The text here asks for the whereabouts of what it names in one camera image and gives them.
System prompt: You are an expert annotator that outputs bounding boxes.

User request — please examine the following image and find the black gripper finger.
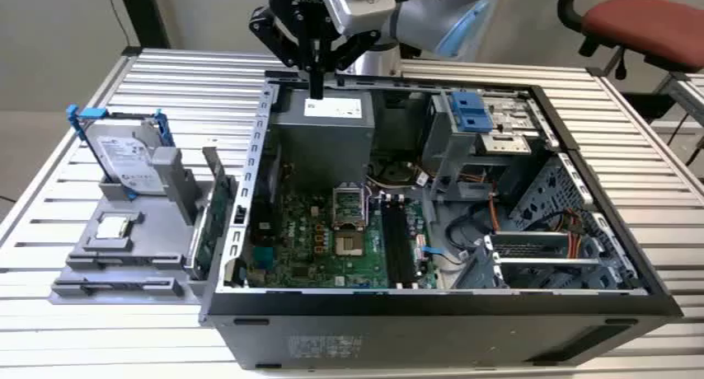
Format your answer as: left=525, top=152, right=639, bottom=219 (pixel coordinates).
left=317, top=30, right=382, bottom=100
left=246, top=7, right=318, bottom=100

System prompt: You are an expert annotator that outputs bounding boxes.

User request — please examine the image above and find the black RAM stick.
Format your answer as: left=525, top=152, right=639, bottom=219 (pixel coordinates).
left=68, top=252, right=183, bottom=265
left=58, top=280, right=178, bottom=293

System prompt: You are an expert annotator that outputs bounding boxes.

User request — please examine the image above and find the black RAM slot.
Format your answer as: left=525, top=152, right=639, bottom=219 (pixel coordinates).
left=394, top=195, right=420, bottom=289
left=382, top=195, right=405, bottom=289

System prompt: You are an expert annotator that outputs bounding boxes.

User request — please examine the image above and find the grey power supply unit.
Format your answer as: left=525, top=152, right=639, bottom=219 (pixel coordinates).
left=268, top=88, right=378, bottom=191

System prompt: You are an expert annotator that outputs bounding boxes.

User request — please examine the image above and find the blue drive latch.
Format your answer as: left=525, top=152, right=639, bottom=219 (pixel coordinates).
left=447, top=91, right=492, bottom=134

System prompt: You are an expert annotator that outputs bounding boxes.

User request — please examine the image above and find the round CPU cooler fan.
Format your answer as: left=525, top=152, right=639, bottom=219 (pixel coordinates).
left=366, top=157, right=426, bottom=189

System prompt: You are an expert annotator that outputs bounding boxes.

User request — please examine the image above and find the grey metal drive cage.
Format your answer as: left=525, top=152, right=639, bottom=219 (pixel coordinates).
left=424, top=88, right=545, bottom=202

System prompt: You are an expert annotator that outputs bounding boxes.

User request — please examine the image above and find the silver drive plate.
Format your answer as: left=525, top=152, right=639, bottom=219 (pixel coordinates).
left=475, top=133, right=533, bottom=156

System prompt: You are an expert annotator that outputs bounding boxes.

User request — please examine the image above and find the hard disk in blue carrier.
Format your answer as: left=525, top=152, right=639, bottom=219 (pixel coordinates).
left=66, top=104, right=178, bottom=199

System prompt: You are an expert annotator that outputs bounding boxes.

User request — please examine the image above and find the green motherboard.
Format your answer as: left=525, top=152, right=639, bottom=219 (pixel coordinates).
left=245, top=180, right=443, bottom=290

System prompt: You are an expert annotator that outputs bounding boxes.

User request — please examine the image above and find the green graphics card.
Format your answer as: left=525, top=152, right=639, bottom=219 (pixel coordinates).
left=185, top=146, right=231, bottom=281

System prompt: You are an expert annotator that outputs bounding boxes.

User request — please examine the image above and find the CPU socket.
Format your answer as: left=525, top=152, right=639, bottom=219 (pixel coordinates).
left=334, top=228, right=369, bottom=259

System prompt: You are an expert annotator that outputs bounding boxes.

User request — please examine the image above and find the grey parts rack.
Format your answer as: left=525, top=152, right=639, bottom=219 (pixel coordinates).
left=48, top=146, right=239, bottom=306

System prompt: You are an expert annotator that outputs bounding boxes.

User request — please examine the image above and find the red office chair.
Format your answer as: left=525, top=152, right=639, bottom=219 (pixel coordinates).
left=556, top=0, right=704, bottom=82

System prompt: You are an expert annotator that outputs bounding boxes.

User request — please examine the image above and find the silver CPU chip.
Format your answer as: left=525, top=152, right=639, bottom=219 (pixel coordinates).
left=94, top=215, right=134, bottom=240

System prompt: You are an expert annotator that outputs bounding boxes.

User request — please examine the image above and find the metal slat side table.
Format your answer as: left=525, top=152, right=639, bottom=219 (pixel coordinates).
left=650, top=70, right=704, bottom=166

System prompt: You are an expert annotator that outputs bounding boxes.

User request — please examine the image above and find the grey metal disk bay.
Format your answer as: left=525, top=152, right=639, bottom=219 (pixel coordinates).
left=455, top=229, right=608, bottom=290

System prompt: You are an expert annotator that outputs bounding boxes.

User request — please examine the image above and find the black open PC case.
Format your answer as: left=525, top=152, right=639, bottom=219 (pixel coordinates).
left=197, top=68, right=687, bottom=372

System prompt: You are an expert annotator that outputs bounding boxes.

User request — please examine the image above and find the black upright post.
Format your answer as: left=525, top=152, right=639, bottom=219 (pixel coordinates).
left=114, top=0, right=171, bottom=50

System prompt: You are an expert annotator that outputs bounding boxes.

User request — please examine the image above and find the thin black wall cable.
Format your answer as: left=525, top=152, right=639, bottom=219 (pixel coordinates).
left=106, top=0, right=134, bottom=47

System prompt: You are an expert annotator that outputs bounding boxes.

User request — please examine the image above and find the metal socket cover frame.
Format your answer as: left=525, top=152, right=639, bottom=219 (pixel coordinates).
left=332, top=180, right=369, bottom=230

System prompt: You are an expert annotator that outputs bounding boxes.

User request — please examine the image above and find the orange wire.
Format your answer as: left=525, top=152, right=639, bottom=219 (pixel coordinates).
left=485, top=176, right=504, bottom=232

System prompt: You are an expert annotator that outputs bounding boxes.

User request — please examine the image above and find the black looped wire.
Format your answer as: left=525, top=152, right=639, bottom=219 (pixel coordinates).
left=445, top=214, right=492, bottom=255

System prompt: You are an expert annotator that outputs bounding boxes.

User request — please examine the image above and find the coloured power wire bundle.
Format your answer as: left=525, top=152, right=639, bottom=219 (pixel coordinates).
left=552, top=208, right=587, bottom=261

